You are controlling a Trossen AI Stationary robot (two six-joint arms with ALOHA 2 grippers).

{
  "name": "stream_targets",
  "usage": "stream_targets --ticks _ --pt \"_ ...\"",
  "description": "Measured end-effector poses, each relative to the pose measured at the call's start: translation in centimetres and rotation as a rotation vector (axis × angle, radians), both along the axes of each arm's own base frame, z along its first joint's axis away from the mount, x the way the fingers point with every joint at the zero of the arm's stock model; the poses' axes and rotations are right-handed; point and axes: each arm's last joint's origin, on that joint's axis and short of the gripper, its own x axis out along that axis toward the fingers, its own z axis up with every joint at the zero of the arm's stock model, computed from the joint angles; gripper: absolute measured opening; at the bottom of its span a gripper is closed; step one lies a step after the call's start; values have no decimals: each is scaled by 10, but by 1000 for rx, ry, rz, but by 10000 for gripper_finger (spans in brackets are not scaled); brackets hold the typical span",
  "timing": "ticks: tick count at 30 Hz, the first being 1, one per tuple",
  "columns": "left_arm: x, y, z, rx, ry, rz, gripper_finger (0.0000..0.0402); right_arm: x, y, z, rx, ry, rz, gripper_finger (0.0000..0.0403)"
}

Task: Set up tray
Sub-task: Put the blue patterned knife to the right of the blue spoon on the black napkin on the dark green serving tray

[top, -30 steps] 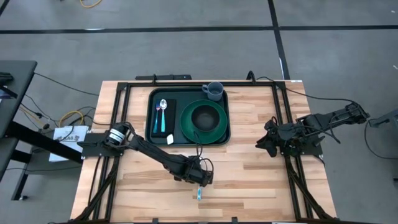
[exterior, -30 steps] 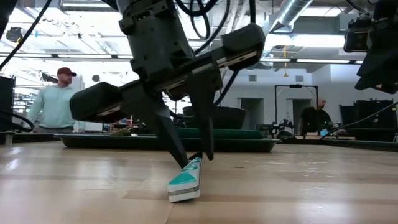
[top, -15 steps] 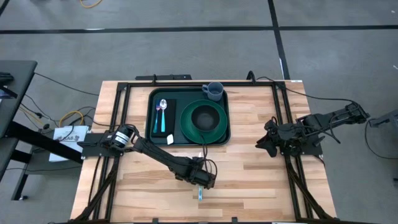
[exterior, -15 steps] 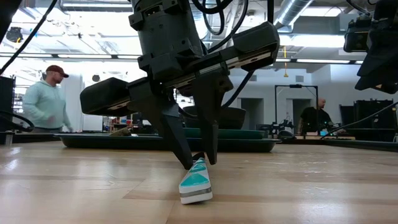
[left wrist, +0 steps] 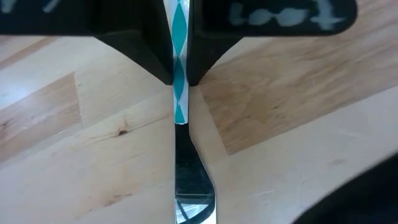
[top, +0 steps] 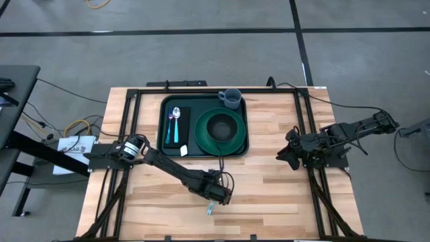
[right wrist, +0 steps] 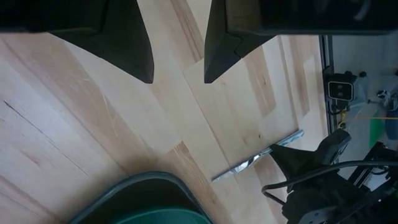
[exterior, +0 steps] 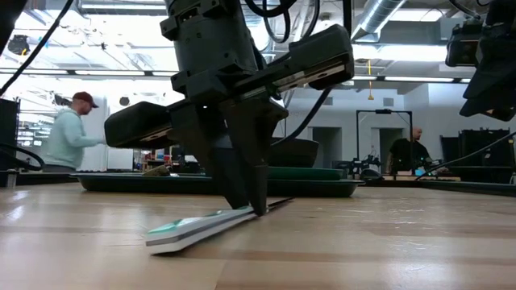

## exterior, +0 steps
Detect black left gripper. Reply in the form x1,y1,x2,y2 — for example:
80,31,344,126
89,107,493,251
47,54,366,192
103,23,356,217

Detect knife with white teal handle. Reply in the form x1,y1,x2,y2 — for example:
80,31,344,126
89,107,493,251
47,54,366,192
144,197,294,255

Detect dark green serving tray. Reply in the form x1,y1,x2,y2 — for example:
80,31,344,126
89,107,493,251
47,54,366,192
71,172,364,199

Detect black bowl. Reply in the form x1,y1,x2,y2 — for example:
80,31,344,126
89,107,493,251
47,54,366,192
267,138,320,168

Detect green plate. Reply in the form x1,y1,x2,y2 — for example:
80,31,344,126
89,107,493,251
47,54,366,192
267,166,348,181

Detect person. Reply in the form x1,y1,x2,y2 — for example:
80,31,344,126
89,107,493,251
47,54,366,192
41,91,108,174
385,126,433,175

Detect yellow hanging tag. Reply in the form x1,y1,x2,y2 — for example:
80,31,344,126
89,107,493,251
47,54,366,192
366,59,375,102

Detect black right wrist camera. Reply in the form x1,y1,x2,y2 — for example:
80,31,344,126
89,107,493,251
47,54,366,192
444,20,485,68

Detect black cable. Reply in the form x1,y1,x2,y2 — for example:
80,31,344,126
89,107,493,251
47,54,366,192
414,131,516,181
0,0,76,97
241,0,323,44
273,85,336,147

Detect black background frame stand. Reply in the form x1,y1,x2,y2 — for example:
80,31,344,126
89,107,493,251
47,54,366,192
355,108,414,172

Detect silver ventilation duct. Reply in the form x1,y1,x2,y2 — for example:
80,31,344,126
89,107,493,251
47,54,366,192
349,0,406,42

